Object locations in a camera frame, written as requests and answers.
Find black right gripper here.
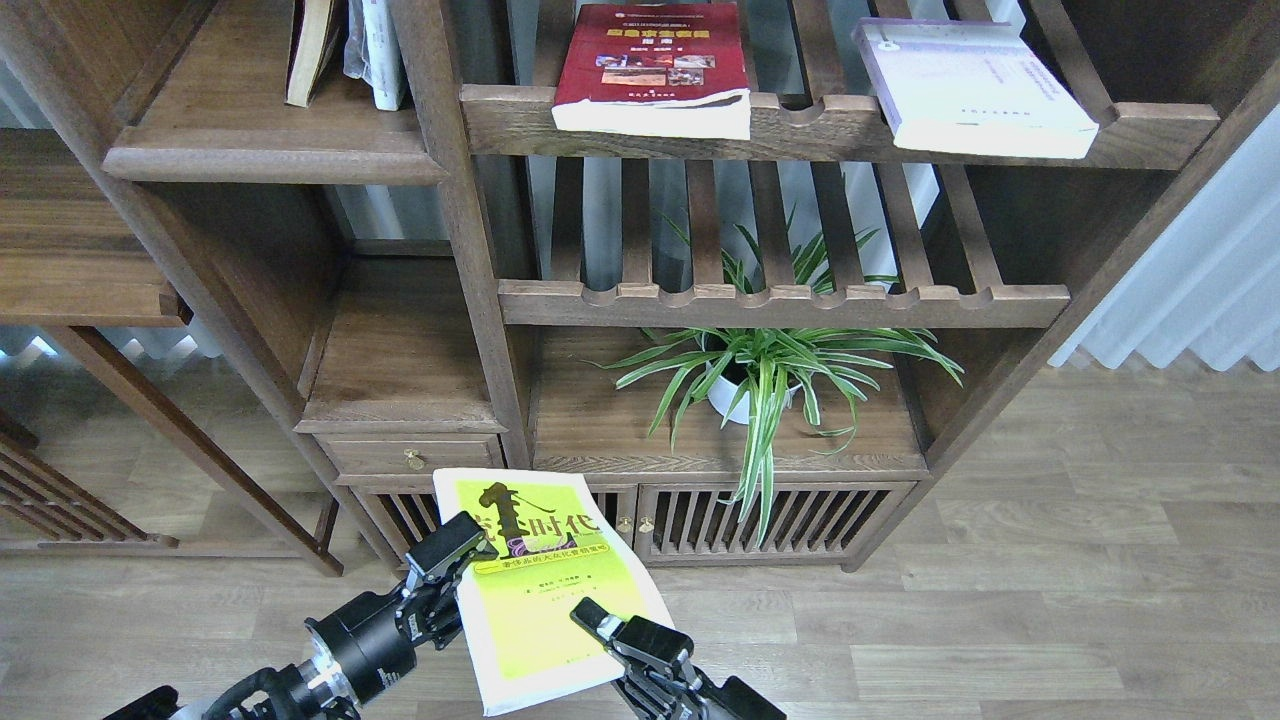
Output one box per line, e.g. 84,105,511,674
570,597,786,719

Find tan upright book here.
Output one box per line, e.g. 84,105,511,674
284,0,346,108

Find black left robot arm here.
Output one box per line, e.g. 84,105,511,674
110,512,498,719

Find yellow green book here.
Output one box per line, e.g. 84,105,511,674
433,468,671,717

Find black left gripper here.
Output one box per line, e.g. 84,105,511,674
303,511,499,707

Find white curtain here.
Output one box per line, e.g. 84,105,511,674
1050,109,1279,372

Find dark wooden bookshelf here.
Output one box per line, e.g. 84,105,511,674
3,1,1277,571

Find green spider plant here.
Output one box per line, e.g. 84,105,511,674
593,205,965,547

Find brass drawer knob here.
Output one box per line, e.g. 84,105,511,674
403,448,426,471

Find white lavender book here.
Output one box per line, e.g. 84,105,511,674
852,17,1100,160

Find red cover book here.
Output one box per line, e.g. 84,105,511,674
550,3,751,140

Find white plant pot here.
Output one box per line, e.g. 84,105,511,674
707,363,803,425

